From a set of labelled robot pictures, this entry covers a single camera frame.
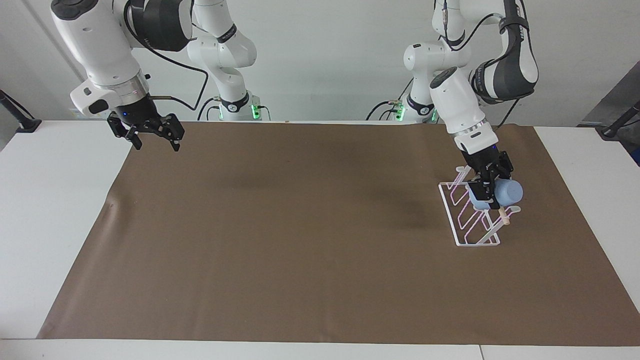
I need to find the black stand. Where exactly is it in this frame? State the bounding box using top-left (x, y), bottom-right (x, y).
top-left (595, 100), bottom-right (640, 141)
top-left (0, 89), bottom-right (42, 134)

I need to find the black cable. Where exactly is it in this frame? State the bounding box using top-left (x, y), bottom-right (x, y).
top-left (123, 0), bottom-right (210, 112)
top-left (496, 96), bottom-right (522, 129)
top-left (197, 97), bottom-right (222, 121)
top-left (440, 0), bottom-right (505, 52)
top-left (365, 77), bottom-right (416, 121)

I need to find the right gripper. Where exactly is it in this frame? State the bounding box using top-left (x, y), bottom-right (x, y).
top-left (107, 94), bottom-right (186, 153)

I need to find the light blue cup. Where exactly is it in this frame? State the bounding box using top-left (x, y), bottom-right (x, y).
top-left (467, 178), bottom-right (524, 211)

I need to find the white wire cup holder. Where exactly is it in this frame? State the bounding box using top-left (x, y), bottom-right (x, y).
top-left (438, 165), bottom-right (522, 248)

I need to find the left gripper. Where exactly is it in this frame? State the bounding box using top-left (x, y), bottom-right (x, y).
top-left (463, 143), bottom-right (515, 210)

